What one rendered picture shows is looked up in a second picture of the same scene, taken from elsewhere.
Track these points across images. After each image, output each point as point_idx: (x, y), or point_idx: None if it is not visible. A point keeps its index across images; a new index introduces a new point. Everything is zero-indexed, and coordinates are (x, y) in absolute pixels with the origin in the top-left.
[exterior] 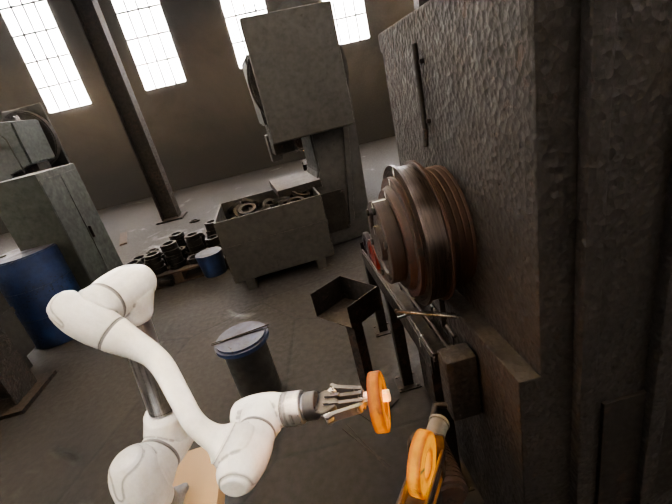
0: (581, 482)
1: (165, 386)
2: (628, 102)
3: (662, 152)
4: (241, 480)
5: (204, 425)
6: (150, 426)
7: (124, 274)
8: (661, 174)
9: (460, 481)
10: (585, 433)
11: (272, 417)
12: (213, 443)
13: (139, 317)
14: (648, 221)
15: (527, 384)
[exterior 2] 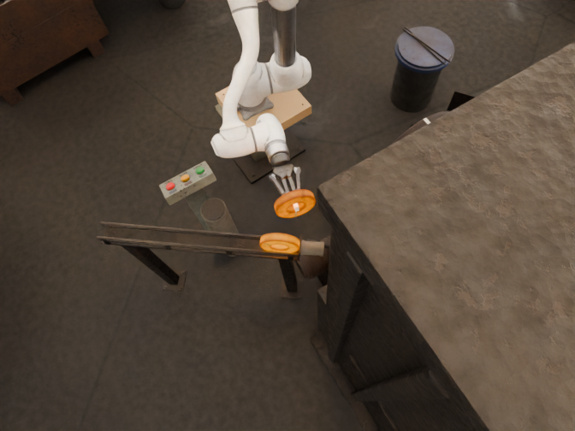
0: (330, 348)
1: (235, 72)
2: (380, 321)
3: (396, 364)
4: (215, 150)
5: (228, 111)
6: (270, 61)
7: None
8: (394, 368)
9: (307, 272)
10: (332, 343)
11: (260, 144)
12: (223, 123)
13: (277, 6)
14: (382, 363)
15: (319, 296)
